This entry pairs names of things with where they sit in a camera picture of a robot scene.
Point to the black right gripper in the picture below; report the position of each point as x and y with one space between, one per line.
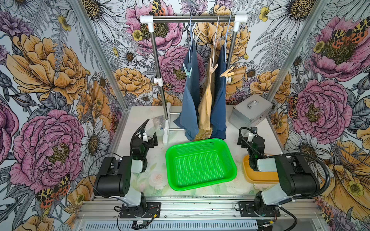
249 136

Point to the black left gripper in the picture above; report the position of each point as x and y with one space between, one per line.
143 137

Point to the dark blue t-shirt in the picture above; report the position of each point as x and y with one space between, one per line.
218 112

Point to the wooden clothespin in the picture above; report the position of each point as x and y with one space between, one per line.
228 73

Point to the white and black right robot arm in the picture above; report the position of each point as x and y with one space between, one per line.
295 175

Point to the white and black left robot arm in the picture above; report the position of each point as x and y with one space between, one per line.
113 179

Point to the blue hanger of light shirt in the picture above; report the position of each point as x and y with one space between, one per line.
191 39

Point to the crumpled plastic packet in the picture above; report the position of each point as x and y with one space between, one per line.
159 122

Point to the silver metal case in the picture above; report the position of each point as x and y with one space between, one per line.
250 112

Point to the yellow plastic tray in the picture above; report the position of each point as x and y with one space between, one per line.
258 177

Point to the light blue t-shirt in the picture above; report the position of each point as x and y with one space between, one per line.
188 118

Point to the tan tank top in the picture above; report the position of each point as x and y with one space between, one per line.
204 109

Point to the green perforated plastic basket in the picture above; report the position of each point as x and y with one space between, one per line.
199 164

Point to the teal plastic clothespin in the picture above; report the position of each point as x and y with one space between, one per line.
188 70

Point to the metal clothes rack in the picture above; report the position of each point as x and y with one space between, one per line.
170 36

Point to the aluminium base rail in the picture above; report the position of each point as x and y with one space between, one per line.
200 213

